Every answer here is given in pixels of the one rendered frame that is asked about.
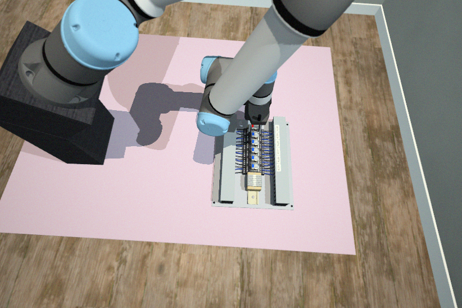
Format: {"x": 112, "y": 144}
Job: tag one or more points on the grey relay panel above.
{"x": 235, "y": 186}

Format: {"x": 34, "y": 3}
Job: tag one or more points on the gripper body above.
{"x": 257, "y": 110}

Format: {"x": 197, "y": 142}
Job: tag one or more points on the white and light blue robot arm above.
{"x": 96, "y": 36}

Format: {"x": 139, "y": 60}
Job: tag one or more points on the grey relay with blue button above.
{"x": 254, "y": 135}
{"x": 254, "y": 158}
{"x": 254, "y": 143}
{"x": 254, "y": 167}
{"x": 254, "y": 150}

